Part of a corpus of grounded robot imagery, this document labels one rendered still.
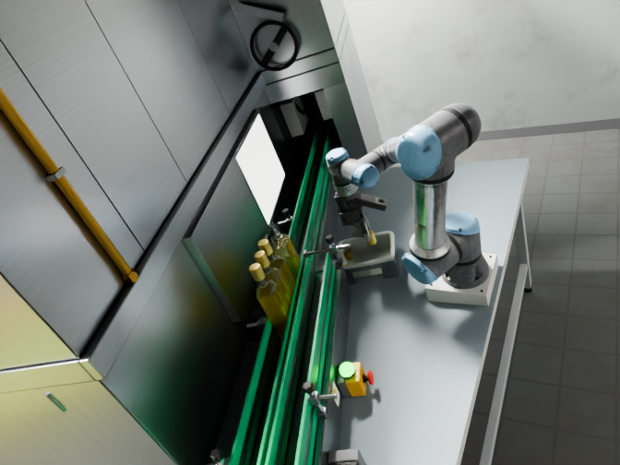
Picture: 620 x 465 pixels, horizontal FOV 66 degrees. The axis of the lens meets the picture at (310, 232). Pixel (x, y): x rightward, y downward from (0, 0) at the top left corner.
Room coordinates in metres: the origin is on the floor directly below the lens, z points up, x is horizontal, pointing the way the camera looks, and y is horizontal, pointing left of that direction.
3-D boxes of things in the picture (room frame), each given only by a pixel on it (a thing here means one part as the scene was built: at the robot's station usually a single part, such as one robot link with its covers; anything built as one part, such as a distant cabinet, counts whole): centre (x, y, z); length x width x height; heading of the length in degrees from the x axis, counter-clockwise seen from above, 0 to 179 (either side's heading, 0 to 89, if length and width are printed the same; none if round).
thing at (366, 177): (1.34, -0.23, 1.21); 0.11 x 0.11 x 0.08; 22
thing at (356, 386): (0.96, 0.05, 0.79); 0.07 x 0.07 x 0.07; 70
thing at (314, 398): (0.80, 0.13, 0.94); 0.07 x 0.04 x 0.13; 70
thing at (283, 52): (2.20, -0.18, 1.49); 0.21 x 0.05 x 0.21; 70
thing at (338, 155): (1.43, -0.18, 1.21); 0.09 x 0.08 x 0.11; 22
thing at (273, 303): (1.16, 0.19, 0.99); 0.06 x 0.06 x 0.21; 70
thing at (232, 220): (1.60, 0.16, 1.15); 0.90 x 0.03 x 0.34; 160
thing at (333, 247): (1.38, -0.03, 0.95); 0.17 x 0.03 x 0.12; 70
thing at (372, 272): (1.47, -0.14, 0.79); 0.27 x 0.17 x 0.08; 70
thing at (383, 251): (1.46, -0.16, 0.80); 0.22 x 0.17 x 0.09; 70
